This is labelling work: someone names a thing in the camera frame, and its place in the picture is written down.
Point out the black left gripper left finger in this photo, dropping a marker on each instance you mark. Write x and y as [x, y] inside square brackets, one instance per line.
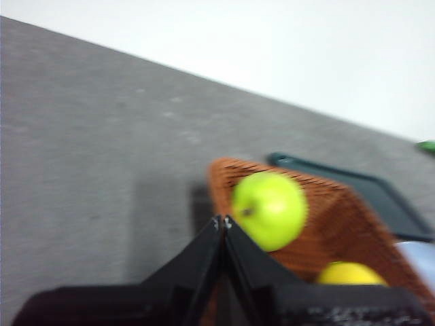
[163, 302]

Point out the green apple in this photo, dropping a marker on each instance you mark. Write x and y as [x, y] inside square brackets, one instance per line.
[272, 208]

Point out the brown woven wicker basket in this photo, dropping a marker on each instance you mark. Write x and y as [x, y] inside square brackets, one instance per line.
[343, 224]

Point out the dark green vegetable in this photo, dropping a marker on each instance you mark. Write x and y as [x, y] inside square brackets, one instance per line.
[427, 146]

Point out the blue round plate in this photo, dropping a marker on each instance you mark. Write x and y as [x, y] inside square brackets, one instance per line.
[419, 259]

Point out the black flat tray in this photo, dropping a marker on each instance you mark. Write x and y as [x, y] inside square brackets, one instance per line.
[377, 193]

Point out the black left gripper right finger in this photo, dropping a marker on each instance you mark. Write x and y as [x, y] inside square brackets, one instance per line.
[272, 299]

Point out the yellow lemon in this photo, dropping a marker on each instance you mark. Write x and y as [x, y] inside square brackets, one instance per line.
[350, 274]

